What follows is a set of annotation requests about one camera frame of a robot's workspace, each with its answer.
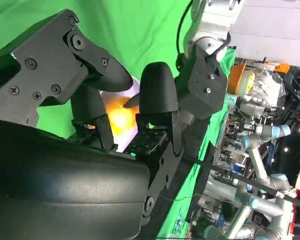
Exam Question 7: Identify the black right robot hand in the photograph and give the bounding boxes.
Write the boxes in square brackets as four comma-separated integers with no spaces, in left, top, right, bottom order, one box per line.
[0,9,185,240]

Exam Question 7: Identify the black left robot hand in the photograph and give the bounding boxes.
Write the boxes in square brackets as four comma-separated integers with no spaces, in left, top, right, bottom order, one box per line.
[176,109,212,161]

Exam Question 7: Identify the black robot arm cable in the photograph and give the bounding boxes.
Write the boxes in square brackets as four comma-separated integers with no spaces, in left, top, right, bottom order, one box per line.
[176,0,194,70]

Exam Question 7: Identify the clear plastic bag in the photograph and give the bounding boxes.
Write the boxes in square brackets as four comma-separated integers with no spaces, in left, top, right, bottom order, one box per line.
[243,64,287,109]

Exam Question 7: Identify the orange and white bread roll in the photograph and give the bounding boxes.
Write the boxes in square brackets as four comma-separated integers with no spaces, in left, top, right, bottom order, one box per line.
[88,98,138,137]

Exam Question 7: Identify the green table cloth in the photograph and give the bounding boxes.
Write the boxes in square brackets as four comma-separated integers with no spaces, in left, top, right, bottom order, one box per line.
[0,0,237,240]

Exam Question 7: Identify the orange storage box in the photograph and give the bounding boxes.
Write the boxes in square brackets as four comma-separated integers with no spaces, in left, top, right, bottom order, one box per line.
[226,63,247,96]

